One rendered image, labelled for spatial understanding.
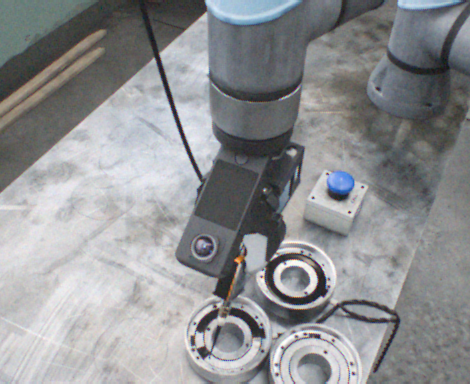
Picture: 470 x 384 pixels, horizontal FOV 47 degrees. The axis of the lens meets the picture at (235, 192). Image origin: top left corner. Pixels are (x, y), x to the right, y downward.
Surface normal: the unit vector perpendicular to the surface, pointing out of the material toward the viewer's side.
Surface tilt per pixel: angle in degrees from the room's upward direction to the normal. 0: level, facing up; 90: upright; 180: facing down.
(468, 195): 0
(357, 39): 0
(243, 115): 90
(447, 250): 0
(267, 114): 90
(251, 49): 90
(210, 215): 32
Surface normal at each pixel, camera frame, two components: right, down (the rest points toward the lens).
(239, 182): -0.22, -0.22
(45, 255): 0.02, -0.67
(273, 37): 0.22, 0.73
